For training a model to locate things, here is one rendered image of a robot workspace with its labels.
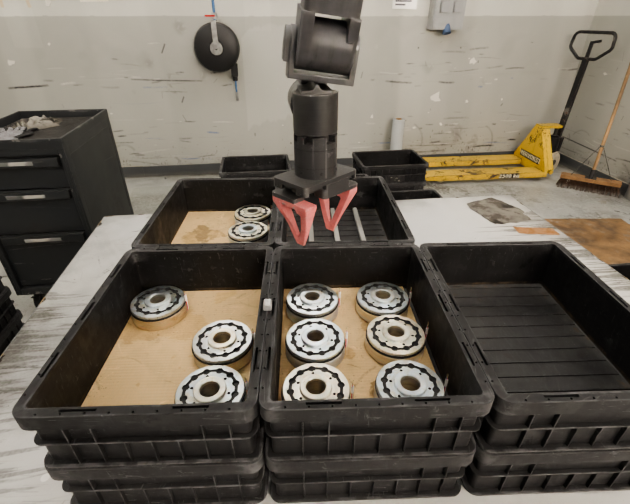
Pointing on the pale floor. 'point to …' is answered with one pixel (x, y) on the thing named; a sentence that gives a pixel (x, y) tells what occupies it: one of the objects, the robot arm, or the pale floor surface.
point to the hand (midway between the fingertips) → (315, 231)
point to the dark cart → (48, 193)
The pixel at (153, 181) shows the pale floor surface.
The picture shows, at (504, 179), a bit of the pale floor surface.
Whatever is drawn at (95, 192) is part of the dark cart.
